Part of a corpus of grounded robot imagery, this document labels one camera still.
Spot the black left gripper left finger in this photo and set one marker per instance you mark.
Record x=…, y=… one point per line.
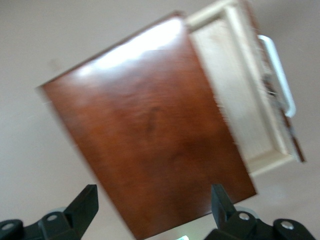
x=80, y=207

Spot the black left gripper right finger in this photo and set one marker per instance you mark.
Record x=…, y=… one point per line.
x=221, y=207

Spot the light wood drawer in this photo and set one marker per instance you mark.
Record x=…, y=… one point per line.
x=225, y=62

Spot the brown paper table cover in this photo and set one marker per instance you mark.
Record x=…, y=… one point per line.
x=37, y=150

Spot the dark brown wooden cabinet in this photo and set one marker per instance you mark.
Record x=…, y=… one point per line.
x=150, y=125

